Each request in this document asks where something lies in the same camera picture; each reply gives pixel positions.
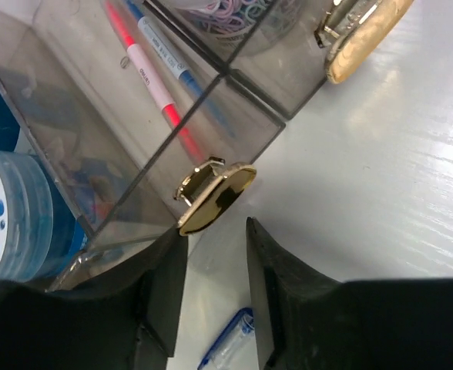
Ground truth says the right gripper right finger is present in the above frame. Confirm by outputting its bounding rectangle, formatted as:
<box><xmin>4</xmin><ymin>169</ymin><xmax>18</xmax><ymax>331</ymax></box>
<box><xmin>246</xmin><ymin>217</ymin><xmax>453</xmax><ymax>369</ymax></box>

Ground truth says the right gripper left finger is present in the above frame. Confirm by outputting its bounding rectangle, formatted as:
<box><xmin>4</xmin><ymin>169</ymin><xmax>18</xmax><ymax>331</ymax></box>
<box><xmin>0</xmin><ymin>229</ymin><xmax>188</xmax><ymax>369</ymax></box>

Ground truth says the pink white pen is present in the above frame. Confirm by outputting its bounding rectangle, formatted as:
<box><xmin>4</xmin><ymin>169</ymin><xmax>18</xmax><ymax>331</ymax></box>
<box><xmin>124</xmin><ymin>0</ymin><xmax>237</xmax><ymax>140</ymax></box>
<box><xmin>103</xmin><ymin>0</ymin><xmax>206</xmax><ymax>163</ymax></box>

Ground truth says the orange cap black highlighter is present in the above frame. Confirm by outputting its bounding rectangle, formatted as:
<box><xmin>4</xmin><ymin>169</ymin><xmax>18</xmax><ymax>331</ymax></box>
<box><xmin>89</xmin><ymin>175</ymin><xmax>115</xmax><ymax>221</ymax></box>

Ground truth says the small blue pen cap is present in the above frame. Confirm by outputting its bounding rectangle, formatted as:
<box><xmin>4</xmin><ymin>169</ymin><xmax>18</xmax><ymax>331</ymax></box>
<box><xmin>196</xmin><ymin>308</ymin><xmax>254</xmax><ymax>370</ymax></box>

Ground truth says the clear compartment organizer tray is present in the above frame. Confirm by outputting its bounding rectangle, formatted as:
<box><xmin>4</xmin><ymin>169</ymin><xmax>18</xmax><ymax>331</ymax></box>
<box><xmin>0</xmin><ymin>0</ymin><xmax>416</xmax><ymax>292</ymax></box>

